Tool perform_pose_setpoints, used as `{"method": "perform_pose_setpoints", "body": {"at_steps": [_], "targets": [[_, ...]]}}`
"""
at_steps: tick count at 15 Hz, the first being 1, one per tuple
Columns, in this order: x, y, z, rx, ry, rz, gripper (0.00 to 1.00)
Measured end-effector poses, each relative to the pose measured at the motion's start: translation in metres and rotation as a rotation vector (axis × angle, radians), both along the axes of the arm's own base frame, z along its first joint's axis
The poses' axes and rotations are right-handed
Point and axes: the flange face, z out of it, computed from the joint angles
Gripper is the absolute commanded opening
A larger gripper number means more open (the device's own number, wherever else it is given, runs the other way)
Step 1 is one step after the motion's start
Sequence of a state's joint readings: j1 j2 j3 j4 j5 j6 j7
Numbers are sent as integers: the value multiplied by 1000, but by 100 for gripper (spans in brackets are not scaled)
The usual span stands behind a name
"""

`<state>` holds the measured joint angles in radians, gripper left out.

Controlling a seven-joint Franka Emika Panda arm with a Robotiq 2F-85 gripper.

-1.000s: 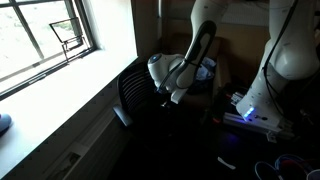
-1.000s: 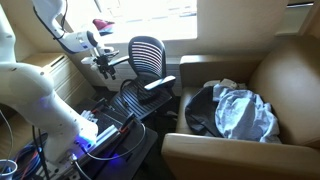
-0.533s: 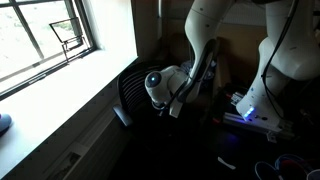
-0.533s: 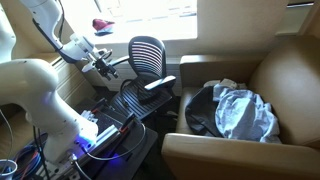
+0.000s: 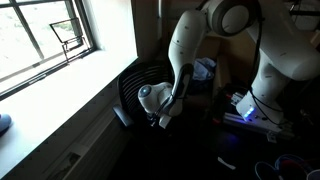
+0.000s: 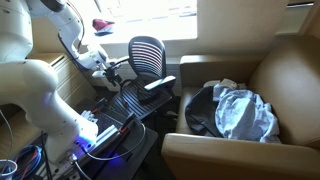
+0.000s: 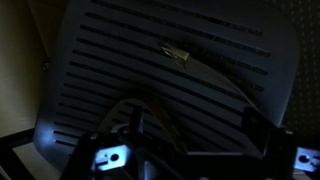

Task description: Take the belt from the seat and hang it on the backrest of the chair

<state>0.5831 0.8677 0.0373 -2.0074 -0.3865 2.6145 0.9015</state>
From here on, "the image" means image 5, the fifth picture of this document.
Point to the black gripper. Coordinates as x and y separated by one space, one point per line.
153 120

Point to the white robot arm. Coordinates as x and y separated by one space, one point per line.
186 40

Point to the black chair armrest pad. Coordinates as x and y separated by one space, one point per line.
122 116

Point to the black slatted office chair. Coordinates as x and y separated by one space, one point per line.
121 90

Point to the light blue crumpled cloth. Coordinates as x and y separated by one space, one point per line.
205 68

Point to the white paper scrap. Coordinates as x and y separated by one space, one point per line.
226 163

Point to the tan leather armchair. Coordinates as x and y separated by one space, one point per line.
230 56

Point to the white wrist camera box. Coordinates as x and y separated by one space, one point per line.
165 121

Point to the white wall radiator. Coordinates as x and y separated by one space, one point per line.
100 150

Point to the black window frame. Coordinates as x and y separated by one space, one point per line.
33 40

